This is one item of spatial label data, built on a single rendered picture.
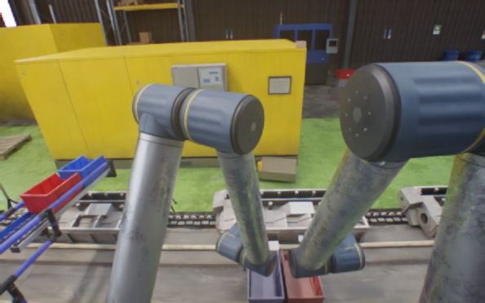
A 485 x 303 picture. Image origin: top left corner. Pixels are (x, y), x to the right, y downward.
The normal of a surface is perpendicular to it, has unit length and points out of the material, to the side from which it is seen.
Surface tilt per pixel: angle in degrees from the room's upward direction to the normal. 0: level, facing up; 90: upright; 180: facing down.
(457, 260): 86
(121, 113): 90
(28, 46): 90
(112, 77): 90
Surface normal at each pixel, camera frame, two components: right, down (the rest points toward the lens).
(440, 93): 0.06, -0.20
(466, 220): -0.93, 0.15
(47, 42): -0.02, 0.47
